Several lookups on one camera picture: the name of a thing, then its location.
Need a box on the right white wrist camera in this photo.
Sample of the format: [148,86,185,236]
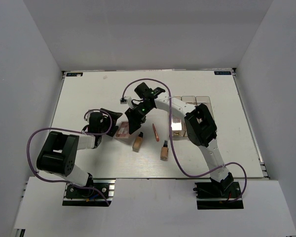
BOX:
[120,96,133,108]

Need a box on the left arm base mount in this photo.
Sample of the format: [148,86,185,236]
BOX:
[62,179,115,207]

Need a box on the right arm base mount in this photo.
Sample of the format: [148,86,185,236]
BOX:
[193,182,244,210]

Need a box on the foundation bottle pump top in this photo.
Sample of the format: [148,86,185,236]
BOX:
[160,140,169,160]

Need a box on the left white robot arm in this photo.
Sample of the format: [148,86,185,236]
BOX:
[36,108,122,197]

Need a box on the purple cable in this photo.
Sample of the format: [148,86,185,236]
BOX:
[26,110,114,207]
[122,78,247,203]

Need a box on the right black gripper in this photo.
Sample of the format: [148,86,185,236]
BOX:
[124,103,153,135]

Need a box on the square pink eyeshadow palette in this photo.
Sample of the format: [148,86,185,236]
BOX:
[114,121,130,140]

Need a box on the pink lip pencil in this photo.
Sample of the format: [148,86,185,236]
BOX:
[152,123,160,142]

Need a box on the clear acrylic drawer organizer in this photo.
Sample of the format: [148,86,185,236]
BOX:
[168,95,213,138]

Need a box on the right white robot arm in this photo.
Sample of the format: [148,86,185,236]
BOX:
[120,82,234,197]

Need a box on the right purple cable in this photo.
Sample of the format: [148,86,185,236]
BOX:
[122,78,247,203]

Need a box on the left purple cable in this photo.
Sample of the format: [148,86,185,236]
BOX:
[26,110,114,207]

